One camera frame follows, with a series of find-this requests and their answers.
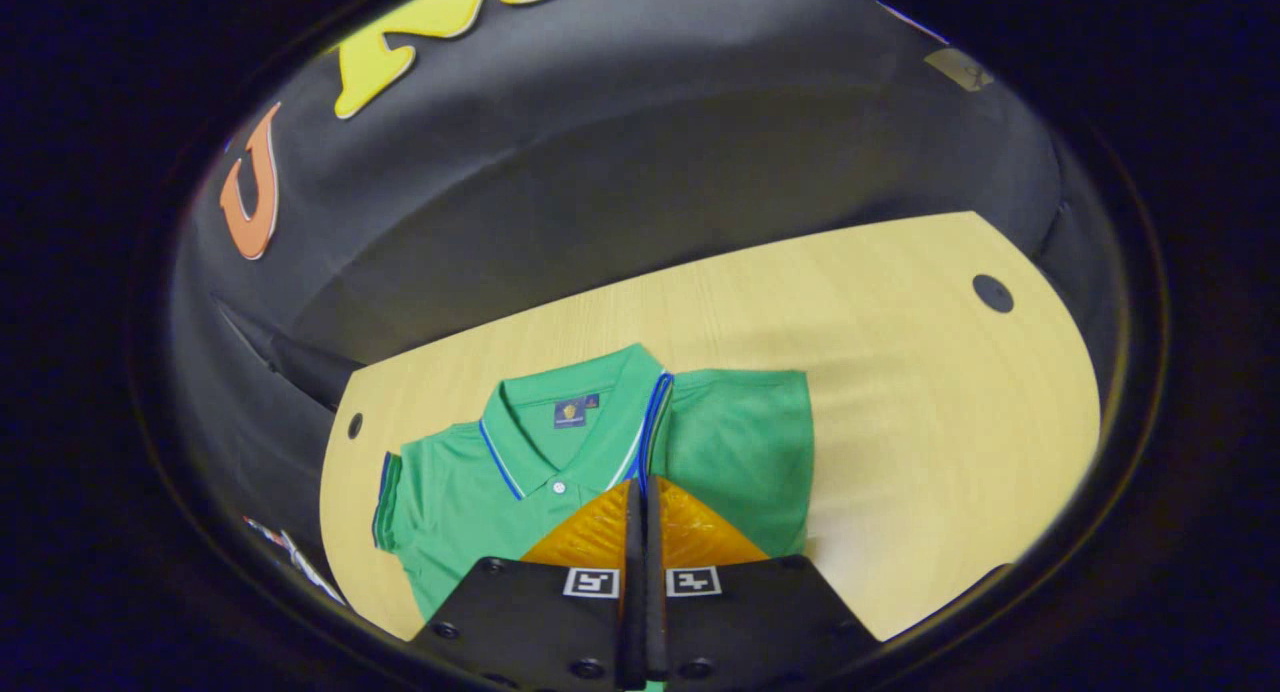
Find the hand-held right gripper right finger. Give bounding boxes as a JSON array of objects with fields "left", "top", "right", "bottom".
[{"left": 643, "top": 477, "right": 886, "bottom": 692}]

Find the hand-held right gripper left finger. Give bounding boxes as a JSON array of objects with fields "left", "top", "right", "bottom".
[{"left": 408, "top": 477, "right": 644, "bottom": 692}]

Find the green T-shirt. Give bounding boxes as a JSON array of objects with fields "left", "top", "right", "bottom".
[{"left": 372, "top": 344, "right": 816, "bottom": 692}]

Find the black backdrop cloth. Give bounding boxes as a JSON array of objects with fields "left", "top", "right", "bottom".
[{"left": 165, "top": 0, "right": 1126, "bottom": 613}]

